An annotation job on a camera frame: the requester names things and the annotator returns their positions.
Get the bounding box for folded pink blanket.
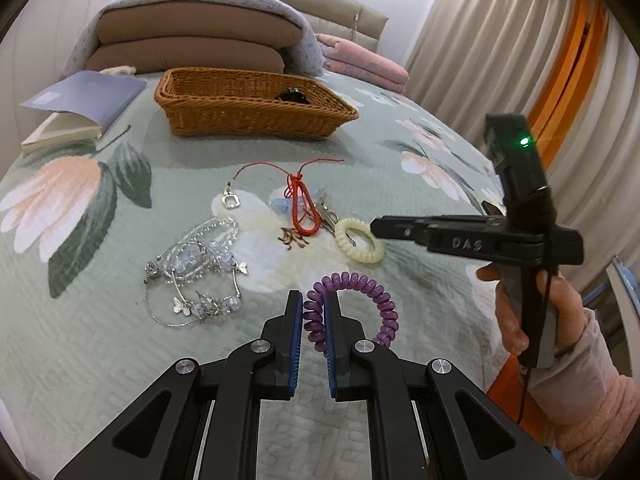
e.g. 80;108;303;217
316;33;410;95

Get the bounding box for beige curtain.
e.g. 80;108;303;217
405;0;640;171

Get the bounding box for folded floral quilt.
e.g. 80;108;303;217
65;0;323;76

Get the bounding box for person's right forearm pink sleeve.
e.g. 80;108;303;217
525;305;640;472

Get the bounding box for white wardrobe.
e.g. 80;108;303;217
0;0;151;91

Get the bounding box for red cord bracelet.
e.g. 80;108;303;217
234;158;346;237

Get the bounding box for small metal clip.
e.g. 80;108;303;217
315;202;341;233

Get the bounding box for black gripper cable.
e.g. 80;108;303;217
517;260;553;423

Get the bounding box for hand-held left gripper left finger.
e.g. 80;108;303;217
54;290;304;480

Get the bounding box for silver bead bracelets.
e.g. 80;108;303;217
144;247;250;328

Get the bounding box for purple notebook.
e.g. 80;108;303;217
19;71;147;155

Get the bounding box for person's right hand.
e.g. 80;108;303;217
476;262;592;356

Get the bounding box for orange curtain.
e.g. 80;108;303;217
525;0;608;171

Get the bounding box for brown pillow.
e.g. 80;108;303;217
85;36;286;73
96;5;301;51

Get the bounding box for light blue hair clip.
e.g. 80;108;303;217
270;187;328;213

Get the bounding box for cream spiral hair tie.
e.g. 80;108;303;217
334;218;385;263

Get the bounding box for purple spiral hair tie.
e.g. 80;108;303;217
302;272;399;356

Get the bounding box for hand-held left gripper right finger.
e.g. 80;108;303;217
324;291;573;480

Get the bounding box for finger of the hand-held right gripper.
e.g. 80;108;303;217
371;214;431;250

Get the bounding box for brown wicker basket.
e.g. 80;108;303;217
154;67;360;141

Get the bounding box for black bracelet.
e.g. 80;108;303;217
276;88;312;106

